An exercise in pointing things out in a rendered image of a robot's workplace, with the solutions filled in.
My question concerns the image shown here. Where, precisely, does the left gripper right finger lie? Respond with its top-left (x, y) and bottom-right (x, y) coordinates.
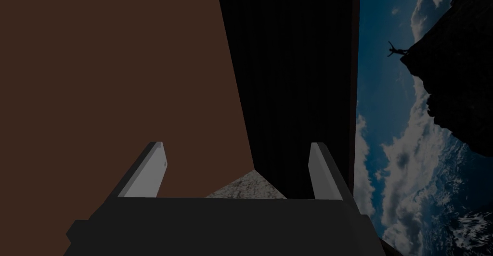
top-left (308, 142), bottom-right (354, 201)

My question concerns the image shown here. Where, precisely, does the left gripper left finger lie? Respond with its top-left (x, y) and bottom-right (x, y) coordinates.
top-left (109, 141), bottom-right (168, 199)

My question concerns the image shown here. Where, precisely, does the framed sky and cliff picture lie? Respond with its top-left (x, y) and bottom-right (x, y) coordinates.
top-left (348, 0), bottom-right (493, 256)

